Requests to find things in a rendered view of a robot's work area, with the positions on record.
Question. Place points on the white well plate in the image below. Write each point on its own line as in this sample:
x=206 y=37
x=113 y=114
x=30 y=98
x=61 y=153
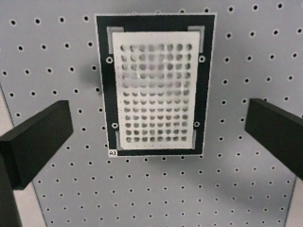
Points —
x=147 y=63

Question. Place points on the black rectangular plate holder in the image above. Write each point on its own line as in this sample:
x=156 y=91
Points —
x=109 y=23

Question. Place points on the grey flat base plate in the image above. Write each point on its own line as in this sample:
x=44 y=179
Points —
x=49 y=52

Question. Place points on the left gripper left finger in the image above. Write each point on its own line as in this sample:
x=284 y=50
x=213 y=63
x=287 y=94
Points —
x=25 y=150

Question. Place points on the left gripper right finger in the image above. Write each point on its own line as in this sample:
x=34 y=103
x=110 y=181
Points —
x=277 y=130

